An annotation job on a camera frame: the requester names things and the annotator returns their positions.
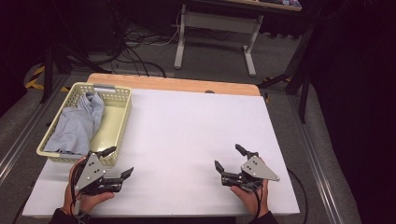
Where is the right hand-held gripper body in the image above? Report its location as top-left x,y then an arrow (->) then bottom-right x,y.
220,154 -> 280,193

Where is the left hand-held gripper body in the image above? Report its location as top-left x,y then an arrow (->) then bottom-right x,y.
72,152 -> 124,196

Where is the cream plastic basket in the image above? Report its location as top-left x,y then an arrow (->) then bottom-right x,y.
35,81 -> 133,167

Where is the light blue shirt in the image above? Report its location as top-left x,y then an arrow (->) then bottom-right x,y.
43,91 -> 106,156

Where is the person's left hand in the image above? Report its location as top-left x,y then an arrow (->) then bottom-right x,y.
63,156 -> 116,216

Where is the person's right hand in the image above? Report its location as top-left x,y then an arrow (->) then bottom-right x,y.
230,180 -> 270,218

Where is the yellow-black floor tape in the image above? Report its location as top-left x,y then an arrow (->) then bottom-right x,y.
262,76 -> 292,84
24,64 -> 46,91

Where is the black metal stand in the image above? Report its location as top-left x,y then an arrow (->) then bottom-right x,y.
257,22 -> 316,124
40,43 -> 112,105

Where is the black curtain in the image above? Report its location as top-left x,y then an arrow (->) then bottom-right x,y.
306,0 -> 396,224

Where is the white-legged wooden desk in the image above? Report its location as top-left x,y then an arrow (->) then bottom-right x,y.
173,0 -> 304,77

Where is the left hand-held gripper cable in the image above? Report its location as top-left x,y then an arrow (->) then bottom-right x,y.
69,161 -> 88,224

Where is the hand-held gripper cable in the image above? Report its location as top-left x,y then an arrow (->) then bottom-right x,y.
69,161 -> 88,224
252,183 -> 264,218

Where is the right hand-held gripper cable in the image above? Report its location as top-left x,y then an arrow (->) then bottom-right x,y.
252,183 -> 264,218

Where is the black cable beside table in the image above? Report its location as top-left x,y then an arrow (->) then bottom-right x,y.
287,167 -> 310,224

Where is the aluminium floor rail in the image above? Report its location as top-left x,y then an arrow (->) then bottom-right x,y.
286,92 -> 345,224
0,74 -> 68,185

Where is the black floor cable bundle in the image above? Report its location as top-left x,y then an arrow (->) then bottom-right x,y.
108,18 -> 167,78

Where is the white floor cable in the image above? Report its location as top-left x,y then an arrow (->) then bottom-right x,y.
136,8 -> 184,48

